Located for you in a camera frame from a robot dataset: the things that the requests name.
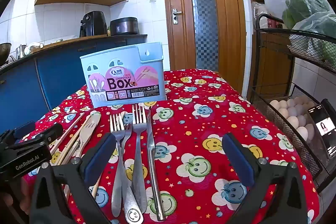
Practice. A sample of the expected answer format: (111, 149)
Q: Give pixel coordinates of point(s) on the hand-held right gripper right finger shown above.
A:
(237, 161)

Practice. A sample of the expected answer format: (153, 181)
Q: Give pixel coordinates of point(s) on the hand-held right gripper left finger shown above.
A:
(101, 158)

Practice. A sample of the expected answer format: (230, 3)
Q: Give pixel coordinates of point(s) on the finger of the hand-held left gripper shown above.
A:
(23, 130)
(48, 134)

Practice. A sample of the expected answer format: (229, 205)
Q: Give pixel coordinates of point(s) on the plain steel fork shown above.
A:
(117, 124)

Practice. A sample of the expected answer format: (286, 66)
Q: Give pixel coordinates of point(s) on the steel table knife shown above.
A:
(153, 161)

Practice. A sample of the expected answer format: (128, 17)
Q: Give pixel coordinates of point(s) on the light blue plastic utensil box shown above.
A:
(123, 74)

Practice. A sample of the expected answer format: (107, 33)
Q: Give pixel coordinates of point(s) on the person's left hand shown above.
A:
(27, 197)

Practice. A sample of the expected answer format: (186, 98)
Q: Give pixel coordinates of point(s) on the red smiley flower tablecloth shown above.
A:
(199, 134)

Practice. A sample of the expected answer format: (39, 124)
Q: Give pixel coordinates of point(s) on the blue kitchen counter cabinet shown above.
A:
(60, 74)

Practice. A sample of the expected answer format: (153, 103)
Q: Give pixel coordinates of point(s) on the pile of eggs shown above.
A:
(291, 113)

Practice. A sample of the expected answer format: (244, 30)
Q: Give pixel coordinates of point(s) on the steel kettle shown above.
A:
(20, 52)

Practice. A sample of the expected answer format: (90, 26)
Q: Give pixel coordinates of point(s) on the steel wok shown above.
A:
(4, 52)

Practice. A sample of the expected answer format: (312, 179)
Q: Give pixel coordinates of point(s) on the black smartphone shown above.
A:
(323, 132)

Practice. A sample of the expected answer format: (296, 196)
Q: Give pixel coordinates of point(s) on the brown wooden cabinet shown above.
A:
(275, 64)

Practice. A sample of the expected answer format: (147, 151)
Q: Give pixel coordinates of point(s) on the black air fryer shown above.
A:
(93, 24)

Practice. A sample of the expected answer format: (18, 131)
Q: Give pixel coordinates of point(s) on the wooden door with glass panel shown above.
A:
(181, 43)

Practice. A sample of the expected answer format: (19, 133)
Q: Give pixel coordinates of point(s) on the dark rice cooker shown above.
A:
(123, 26)

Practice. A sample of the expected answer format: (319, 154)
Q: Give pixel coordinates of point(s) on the red box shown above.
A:
(274, 23)

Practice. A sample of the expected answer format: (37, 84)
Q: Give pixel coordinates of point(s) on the pink white plastic bag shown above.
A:
(258, 14)

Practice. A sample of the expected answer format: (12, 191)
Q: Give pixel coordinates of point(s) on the clear bag of vegetables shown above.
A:
(317, 29)

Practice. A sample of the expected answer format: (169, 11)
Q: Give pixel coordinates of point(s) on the bag of green vegetables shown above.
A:
(304, 6)

